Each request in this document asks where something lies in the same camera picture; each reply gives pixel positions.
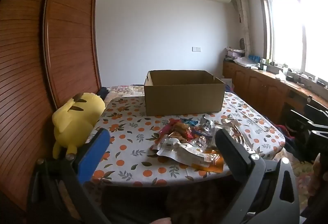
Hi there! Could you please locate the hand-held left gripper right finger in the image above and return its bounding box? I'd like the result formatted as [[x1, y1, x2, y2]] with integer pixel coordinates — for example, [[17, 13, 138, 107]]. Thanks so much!
[[215, 128, 300, 224]]

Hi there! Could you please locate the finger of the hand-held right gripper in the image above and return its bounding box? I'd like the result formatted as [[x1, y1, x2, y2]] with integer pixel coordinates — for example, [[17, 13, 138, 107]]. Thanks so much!
[[305, 103, 328, 117], [289, 109, 328, 128]]

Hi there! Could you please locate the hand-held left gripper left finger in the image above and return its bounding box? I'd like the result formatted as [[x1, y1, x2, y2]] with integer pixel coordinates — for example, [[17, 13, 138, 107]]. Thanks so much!
[[27, 127, 111, 224]]

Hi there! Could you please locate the pile of snack packets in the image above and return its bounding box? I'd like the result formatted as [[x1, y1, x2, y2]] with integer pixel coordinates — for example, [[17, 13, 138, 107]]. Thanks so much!
[[149, 114, 253, 172]]

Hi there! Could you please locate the brown cardboard box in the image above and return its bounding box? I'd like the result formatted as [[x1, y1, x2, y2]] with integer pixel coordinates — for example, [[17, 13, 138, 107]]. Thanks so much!
[[143, 70, 226, 116]]

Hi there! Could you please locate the yellow plush toy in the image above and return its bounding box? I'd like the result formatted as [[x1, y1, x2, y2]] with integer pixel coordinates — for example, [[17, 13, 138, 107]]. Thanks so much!
[[52, 93, 106, 159]]

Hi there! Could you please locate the orange fruit print tablecloth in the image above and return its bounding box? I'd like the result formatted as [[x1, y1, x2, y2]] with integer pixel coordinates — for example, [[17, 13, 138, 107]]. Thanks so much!
[[88, 91, 286, 188]]

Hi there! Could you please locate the wooden cabinet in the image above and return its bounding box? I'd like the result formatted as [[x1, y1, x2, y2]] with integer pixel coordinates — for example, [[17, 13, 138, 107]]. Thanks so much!
[[222, 59, 328, 139]]

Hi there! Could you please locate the small white box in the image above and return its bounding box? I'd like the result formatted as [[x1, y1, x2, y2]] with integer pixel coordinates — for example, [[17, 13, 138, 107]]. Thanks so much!
[[220, 77, 234, 92]]

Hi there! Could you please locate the floral blanket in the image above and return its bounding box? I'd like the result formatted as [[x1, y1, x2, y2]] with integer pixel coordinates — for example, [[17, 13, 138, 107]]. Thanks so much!
[[105, 84, 146, 98]]

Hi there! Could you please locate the window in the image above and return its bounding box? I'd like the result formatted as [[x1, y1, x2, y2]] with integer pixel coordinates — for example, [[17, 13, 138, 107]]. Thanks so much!
[[257, 0, 328, 84]]

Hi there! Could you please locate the stack of boxes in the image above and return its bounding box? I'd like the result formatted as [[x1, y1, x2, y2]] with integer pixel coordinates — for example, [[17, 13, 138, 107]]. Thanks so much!
[[225, 46, 246, 61]]

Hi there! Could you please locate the wooden slatted wardrobe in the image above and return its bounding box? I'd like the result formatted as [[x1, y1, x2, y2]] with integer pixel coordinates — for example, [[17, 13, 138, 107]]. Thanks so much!
[[0, 0, 102, 214]]

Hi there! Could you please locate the pale patterned curtain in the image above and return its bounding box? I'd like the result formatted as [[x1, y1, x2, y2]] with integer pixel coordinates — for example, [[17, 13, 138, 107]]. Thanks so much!
[[232, 0, 253, 58]]

